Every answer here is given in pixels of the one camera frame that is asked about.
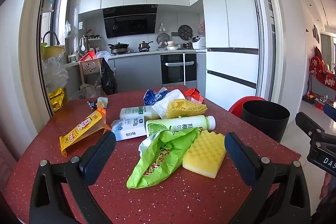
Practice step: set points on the black trash bin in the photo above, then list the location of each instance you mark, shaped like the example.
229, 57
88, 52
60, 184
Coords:
268, 117

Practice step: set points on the steel cooking pot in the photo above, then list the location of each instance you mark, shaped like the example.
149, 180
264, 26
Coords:
144, 46

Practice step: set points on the white square milk bottle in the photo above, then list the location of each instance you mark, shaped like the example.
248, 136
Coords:
147, 111

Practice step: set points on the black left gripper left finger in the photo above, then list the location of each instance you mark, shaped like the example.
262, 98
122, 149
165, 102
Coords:
48, 202

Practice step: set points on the black hanging bag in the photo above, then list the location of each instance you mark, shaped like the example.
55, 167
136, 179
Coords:
108, 80

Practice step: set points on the orange yellow snack bag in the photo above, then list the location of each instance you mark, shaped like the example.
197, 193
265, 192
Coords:
96, 121

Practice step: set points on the yellow basin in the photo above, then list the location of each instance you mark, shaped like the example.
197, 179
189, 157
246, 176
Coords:
52, 51

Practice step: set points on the black range hood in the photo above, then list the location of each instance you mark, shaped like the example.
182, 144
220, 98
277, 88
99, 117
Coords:
130, 20

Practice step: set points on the white refrigerator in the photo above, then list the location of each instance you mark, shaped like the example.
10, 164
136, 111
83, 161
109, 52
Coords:
232, 56

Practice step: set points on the yellow gold bag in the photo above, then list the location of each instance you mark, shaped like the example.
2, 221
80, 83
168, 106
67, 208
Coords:
58, 98

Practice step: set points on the white paper wrapper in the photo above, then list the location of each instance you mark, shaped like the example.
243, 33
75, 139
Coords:
161, 106

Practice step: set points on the clear plastic bag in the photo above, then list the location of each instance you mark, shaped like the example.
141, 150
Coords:
54, 73

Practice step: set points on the blue plastic wrapper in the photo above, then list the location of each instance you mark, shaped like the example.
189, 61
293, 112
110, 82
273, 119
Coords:
151, 97

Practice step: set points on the yellow sponge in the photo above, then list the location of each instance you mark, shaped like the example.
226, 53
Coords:
206, 154

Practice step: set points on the light green drink bottle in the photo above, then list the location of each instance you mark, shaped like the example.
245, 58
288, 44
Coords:
178, 124

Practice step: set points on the kitchen faucet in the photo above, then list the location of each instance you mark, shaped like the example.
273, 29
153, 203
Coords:
51, 39

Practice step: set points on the white rice cooker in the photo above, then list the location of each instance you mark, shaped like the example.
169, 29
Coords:
199, 43

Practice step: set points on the red snack bag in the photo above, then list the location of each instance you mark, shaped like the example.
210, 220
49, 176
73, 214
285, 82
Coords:
194, 95

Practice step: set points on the yellow foam fruit net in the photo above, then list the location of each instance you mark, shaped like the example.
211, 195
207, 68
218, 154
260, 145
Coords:
184, 108

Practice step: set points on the black wok on stove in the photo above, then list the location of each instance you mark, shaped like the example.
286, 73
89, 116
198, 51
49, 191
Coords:
119, 48

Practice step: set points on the black built-in oven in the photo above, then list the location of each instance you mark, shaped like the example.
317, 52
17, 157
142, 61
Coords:
172, 68

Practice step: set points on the green plastic bag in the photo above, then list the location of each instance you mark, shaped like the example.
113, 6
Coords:
161, 153

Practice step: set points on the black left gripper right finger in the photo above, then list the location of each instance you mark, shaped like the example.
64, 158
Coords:
279, 191

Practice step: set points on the small crumpled wrapper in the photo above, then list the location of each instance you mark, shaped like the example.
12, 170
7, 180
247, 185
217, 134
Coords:
99, 102

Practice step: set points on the grey lower cabinets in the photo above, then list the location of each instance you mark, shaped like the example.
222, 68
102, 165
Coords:
142, 71

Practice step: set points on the white mop handle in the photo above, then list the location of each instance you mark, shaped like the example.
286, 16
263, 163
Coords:
184, 69

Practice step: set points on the white blue milk carton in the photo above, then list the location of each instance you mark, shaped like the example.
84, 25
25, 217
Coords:
129, 128

